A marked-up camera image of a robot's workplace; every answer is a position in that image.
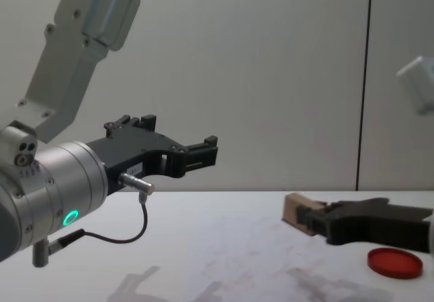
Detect red round flat disc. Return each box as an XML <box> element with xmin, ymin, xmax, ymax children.
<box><xmin>367</xmin><ymin>247</ymin><xmax>424</xmax><ymax>280</ymax></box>

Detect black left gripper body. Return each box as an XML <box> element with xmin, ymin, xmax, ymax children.
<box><xmin>85</xmin><ymin>128</ymin><xmax>186</xmax><ymax>195</ymax></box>

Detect thin dark cable silver plugs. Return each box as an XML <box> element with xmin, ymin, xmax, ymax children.
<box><xmin>32</xmin><ymin>172</ymin><xmax>157</xmax><ymax>268</ymax></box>

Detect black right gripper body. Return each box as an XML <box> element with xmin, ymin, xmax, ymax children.
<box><xmin>324</xmin><ymin>197</ymin><xmax>434</xmax><ymax>254</ymax></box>

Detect small wooden block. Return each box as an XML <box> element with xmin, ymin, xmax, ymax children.
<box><xmin>281</xmin><ymin>193</ymin><xmax>327</xmax><ymax>237</ymax></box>

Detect white table cloth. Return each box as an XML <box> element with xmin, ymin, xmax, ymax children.
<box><xmin>0</xmin><ymin>189</ymin><xmax>434</xmax><ymax>302</ymax></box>

